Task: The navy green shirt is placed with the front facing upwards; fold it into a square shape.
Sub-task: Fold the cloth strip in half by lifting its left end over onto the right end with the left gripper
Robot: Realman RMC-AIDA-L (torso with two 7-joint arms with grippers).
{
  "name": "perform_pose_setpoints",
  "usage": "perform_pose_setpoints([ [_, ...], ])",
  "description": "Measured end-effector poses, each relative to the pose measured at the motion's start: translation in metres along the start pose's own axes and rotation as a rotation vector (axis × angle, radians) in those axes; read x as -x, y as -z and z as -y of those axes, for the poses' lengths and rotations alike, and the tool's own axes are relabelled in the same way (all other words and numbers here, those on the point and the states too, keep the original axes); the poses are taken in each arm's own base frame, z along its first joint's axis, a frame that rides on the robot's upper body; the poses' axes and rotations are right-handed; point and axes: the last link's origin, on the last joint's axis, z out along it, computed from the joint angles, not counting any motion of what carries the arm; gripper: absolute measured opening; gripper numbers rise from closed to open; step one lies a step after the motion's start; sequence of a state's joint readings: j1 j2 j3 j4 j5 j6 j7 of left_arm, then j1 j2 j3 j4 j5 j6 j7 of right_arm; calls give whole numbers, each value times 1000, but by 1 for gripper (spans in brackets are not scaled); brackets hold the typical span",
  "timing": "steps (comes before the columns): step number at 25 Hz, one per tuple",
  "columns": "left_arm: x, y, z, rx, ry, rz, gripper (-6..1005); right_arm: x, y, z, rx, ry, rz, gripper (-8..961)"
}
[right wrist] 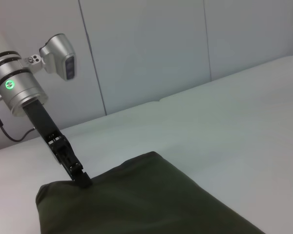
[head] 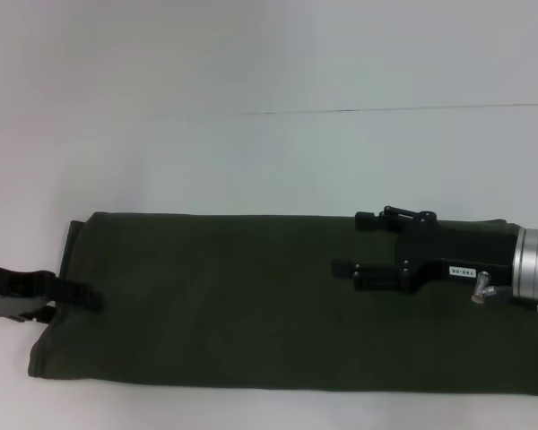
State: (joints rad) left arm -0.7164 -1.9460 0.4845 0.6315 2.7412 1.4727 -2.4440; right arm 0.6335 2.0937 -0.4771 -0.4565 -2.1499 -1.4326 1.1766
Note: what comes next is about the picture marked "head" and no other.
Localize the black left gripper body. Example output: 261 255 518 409
0 261 48 320

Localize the dark green FREE t-shirt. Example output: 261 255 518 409
28 210 538 398

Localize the silver cable connector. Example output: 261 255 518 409
469 270 499 306

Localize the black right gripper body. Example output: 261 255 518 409
395 218 521 296

